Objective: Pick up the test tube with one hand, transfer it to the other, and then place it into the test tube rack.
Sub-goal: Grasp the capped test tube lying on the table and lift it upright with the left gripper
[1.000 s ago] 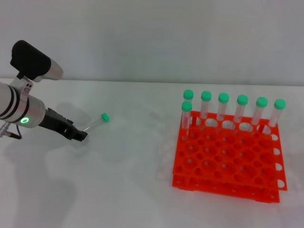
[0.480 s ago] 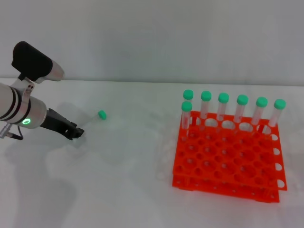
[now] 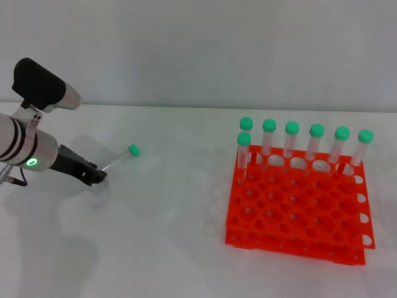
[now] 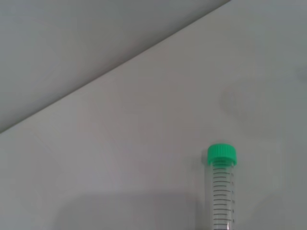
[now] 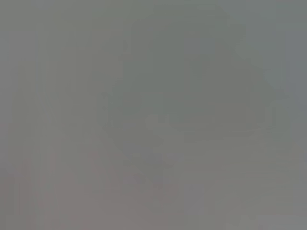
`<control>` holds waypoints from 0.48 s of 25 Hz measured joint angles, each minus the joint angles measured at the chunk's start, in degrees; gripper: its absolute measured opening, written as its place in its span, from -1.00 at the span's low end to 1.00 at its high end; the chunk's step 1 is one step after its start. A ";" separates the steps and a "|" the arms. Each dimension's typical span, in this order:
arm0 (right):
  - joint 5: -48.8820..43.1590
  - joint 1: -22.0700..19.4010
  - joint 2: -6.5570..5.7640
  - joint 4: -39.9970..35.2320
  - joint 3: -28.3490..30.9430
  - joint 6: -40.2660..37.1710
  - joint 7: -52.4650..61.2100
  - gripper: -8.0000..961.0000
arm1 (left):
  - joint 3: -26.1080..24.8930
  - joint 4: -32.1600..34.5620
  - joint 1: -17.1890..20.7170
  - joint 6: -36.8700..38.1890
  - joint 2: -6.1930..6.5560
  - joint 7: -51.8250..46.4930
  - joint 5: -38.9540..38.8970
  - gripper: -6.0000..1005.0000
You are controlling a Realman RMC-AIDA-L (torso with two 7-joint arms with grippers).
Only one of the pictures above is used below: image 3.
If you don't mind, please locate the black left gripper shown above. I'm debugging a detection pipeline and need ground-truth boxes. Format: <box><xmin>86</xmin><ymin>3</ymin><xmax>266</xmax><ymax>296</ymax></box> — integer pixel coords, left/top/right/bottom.
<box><xmin>49</xmin><ymin>143</ymin><xmax>108</xmax><ymax>187</ymax></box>

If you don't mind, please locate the clear test tube green cap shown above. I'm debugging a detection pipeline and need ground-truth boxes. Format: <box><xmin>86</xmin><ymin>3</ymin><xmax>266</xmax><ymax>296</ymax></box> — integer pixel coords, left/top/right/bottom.
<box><xmin>282</xmin><ymin>120</ymin><xmax>301</xmax><ymax>168</ymax></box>
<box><xmin>349</xmin><ymin>129</ymin><xmax>375</xmax><ymax>179</ymax></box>
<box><xmin>239</xmin><ymin>116</ymin><xmax>254</xmax><ymax>147</ymax></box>
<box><xmin>236</xmin><ymin>132</ymin><xmax>252</xmax><ymax>184</ymax></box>
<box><xmin>327</xmin><ymin>126</ymin><xmax>350</xmax><ymax>176</ymax></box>
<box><xmin>261</xmin><ymin>118</ymin><xmax>277</xmax><ymax>165</ymax></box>
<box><xmin>100</xmin><ymin>143</ymin><xmax>140</xmax><ymax>171</ymax></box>
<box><xmin>304</xmin><ymin>123</ymin><xmax>325</xmax><ymax>173</ymax></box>

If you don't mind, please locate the orange plastic test tube rack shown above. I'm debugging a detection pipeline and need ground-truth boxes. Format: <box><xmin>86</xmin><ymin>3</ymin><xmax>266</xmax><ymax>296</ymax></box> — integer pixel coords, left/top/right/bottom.
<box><xmin>223</xmin><ymin>144</ymin><xmax>376</xmax><ymax>266</ymax></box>

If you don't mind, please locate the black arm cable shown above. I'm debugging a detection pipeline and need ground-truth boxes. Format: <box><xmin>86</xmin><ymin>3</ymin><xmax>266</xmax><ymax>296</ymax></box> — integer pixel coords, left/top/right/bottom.
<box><xmin>0</xmin><ymin>164</ymin><xmax>29</xmax><ymax>187</ymax></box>

